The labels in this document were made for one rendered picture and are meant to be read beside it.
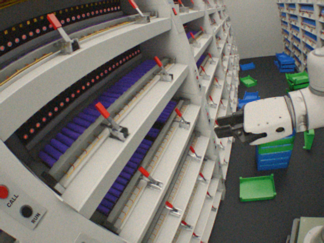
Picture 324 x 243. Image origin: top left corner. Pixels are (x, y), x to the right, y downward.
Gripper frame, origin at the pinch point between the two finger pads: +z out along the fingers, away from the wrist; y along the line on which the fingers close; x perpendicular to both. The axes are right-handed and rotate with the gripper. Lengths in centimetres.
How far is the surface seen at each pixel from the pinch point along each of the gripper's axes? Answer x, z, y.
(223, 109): -48, 29, 83
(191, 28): 20, 27, 101
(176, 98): -2.6, 28.1, 30.4
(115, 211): -2.5, 24.7, -24.2
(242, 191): -106, 22, 39
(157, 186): -6.4, 18.9, -12.9
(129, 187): -2.6, 24.8, -16.2
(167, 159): -7.6, 21.5, -2.1
